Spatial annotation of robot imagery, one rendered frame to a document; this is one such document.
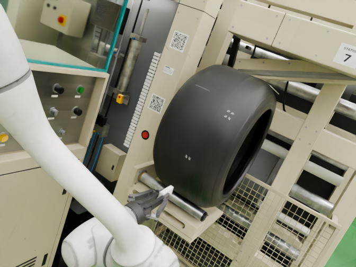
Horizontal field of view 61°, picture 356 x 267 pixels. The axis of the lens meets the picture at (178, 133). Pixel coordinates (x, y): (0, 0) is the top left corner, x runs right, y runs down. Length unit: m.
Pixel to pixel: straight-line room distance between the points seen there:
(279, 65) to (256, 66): 0.12
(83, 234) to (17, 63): 0.44
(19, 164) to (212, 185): 0.74
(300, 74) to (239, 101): 0.55
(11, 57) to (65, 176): 0.23
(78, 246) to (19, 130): 0.33
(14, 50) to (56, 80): 0.76
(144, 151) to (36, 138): 0.89
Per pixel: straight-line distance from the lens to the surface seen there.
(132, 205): 0.93
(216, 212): 1.60
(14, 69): 0.55
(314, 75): 1.57
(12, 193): 1.39
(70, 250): 0.80
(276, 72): 1.60
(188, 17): 1.36
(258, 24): 1.52
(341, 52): 1.44
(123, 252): 0.70
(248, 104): 1.10
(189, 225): 1.29
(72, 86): 1.36
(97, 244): 0.79
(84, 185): 0.63
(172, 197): 1.32
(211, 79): 1.16
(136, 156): 1.48
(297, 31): 1.48
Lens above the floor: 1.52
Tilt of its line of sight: 16 degrees down
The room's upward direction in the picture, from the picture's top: 21 degrees clockwise
